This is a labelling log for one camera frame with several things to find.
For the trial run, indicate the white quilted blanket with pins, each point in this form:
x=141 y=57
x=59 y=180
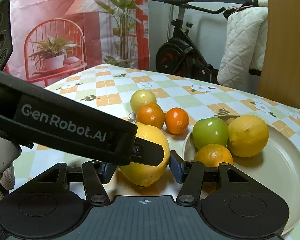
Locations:
x=240 y=47

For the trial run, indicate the person's left hand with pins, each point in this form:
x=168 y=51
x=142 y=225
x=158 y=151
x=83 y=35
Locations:
x=6 y=180

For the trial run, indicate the beige round plate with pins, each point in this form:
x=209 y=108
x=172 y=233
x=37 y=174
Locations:
x=272 y=175

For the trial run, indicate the small orange tangerine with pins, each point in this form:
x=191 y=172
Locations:
x=177 y=121
x=151 y=116

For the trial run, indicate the yellow lemon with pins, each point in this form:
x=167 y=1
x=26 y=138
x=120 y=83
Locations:
x=145 y=175
x=248 y=136

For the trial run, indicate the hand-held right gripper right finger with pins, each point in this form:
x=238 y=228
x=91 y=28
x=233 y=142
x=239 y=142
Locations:
x=176 y=169

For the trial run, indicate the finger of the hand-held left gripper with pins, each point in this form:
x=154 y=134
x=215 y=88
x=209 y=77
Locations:
x=150 y=152

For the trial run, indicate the pink printed backdrop cloth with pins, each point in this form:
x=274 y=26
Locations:
x=65 y=5

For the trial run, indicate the green apple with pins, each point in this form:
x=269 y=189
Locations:
x=210 y=133

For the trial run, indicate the pale yellow-green apple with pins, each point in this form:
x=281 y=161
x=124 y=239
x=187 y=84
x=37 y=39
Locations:
x=141 y=99

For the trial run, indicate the large yellow-orange orange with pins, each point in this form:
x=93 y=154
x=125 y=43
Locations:
x=212 y=155

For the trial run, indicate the checkered floral tablecloth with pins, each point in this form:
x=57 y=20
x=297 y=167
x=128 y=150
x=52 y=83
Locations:
x=177 y=90

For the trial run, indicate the black exercise bike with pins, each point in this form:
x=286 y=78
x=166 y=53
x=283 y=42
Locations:
x=175 y=52

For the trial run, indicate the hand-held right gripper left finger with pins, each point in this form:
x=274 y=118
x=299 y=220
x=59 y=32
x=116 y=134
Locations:
x=107 y=173

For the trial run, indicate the dark cloth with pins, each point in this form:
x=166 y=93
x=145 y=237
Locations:
x=233 y=11

